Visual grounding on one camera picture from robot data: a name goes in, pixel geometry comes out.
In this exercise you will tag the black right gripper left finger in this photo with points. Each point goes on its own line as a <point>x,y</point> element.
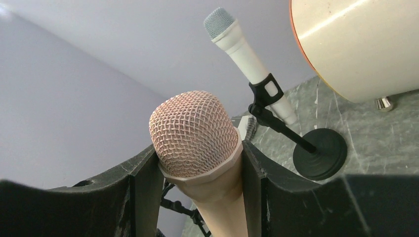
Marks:
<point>123,201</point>

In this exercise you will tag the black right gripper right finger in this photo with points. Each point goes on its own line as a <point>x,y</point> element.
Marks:
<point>280,203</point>

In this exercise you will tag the black round-base mic stand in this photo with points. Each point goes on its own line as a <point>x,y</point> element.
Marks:
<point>177,206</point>
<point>319,154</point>

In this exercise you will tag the white microphone silver grille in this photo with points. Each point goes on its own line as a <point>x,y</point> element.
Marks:
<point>225,31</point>

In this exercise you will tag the cream cylindrical speaker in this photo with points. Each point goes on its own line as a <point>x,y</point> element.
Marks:
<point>364,50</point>

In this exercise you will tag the peach microphone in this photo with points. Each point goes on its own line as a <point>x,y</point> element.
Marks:
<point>200,151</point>

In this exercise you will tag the grey white booklet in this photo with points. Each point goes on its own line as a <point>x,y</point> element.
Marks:
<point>247,126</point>

